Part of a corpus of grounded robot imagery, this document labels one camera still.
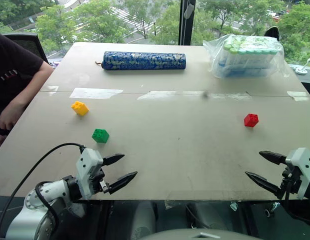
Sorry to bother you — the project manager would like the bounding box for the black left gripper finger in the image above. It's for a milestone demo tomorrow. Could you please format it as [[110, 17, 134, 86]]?
[[108, 171, 139, 196], [102, 153, 126, 166]]

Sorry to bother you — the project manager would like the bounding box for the small clear tape strip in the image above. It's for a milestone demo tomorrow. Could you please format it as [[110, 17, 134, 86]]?
[[45, 85, 60, 96]]

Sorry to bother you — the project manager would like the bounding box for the silver table clamp bolt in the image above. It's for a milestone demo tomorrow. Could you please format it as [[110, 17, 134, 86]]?
[[264, 201, 281, 219]]

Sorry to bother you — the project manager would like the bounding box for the black mesh office chair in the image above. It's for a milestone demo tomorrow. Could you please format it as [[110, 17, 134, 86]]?
[[4, 33, 50, 65]]

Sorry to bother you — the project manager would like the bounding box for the yellow toy block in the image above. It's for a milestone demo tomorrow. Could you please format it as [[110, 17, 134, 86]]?
[[70, 100, 90, 117]]

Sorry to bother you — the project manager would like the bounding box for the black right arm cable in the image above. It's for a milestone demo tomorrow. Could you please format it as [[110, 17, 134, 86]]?
[[282, 182, 310, 225]]

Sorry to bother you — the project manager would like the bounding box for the bare person hand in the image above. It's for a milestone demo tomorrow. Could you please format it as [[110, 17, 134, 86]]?
[[0, 104, 22, 138]]

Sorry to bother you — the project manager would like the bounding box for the dark window frame post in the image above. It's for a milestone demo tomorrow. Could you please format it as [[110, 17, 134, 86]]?
[[178, 0, 197, 46]]

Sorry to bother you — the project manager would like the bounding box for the black chair headrest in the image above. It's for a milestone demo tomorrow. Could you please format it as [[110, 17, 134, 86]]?
[[264, 26, 281, 42]]

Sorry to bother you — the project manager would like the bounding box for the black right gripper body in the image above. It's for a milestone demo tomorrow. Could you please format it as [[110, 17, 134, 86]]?
[[279, 163, 303, 201]]

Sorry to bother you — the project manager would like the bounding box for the blue patterned cylinder roll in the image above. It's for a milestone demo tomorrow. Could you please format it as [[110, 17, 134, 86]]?
[[94, 50, 187, 72]]

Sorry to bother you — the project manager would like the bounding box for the grey blind cord pull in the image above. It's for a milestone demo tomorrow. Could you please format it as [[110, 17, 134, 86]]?
[[183, 2, 194, 19]]

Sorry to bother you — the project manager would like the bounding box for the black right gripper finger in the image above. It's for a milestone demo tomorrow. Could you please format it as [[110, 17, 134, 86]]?
[[258, 150, 288, 166], [244, 171, 284, 200]]

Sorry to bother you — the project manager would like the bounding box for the green toy block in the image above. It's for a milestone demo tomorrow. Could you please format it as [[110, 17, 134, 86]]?
[[91, 128, 110, 144]]

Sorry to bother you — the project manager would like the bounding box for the person in black shirt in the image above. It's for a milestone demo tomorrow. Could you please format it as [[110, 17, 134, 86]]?
[[0, 31, 55, 121]]

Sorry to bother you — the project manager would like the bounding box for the white desk lamp base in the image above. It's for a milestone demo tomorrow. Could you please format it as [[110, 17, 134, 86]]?
[[294, 57, 310, 76]]

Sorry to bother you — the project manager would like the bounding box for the red toy block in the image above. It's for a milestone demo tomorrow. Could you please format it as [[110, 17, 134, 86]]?
[[243, 113, 259, 128]]

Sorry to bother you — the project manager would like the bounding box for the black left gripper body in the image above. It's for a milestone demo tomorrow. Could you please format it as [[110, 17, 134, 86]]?
[[92, 165, 111, 195]]

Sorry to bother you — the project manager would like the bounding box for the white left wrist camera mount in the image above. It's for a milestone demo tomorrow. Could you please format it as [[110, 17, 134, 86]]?
[[75, 147, 104, 200]]

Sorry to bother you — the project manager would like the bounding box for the long clear tape strip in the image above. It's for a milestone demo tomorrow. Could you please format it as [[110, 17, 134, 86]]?
[[136, 90, 253, 101]]

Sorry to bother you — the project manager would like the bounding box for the clear plastic bag of bottles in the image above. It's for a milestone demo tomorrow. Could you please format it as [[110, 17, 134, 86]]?
[[202, 33, 291, 79]]

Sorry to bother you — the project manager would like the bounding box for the short clear tape strip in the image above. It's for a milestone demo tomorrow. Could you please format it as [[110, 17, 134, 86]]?
[[286, 90, 310, 102]]

